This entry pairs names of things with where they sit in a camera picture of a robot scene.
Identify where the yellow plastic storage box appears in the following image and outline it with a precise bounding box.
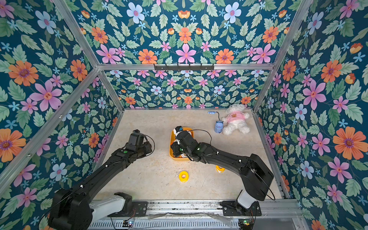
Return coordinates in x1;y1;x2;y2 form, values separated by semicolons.
169;127;194;162

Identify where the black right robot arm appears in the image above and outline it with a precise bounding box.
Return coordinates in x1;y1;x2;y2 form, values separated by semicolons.
171;138;274;209

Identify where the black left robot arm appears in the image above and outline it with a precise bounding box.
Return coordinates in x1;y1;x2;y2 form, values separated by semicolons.
48;141;152;230

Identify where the yellow sealing tape roll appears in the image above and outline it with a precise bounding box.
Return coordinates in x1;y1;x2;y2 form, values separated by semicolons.
216;165;226;173
178;171;189;183

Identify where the white plush bear pink shirt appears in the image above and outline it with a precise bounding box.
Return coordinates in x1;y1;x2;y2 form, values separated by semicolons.
221;104;250;136

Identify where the green circuit board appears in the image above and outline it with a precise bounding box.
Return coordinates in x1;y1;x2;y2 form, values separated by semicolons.
122;220;134;228

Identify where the white perforated vent panel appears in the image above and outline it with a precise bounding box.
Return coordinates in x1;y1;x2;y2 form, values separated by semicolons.
89;219;240;230

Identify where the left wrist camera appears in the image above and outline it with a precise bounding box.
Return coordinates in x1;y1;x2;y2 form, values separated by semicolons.
126;129;145;151

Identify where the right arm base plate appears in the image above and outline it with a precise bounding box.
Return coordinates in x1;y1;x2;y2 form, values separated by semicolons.
220;201;262;217

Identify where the black hook rail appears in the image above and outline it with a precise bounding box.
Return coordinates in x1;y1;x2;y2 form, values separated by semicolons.
153;64;215;71

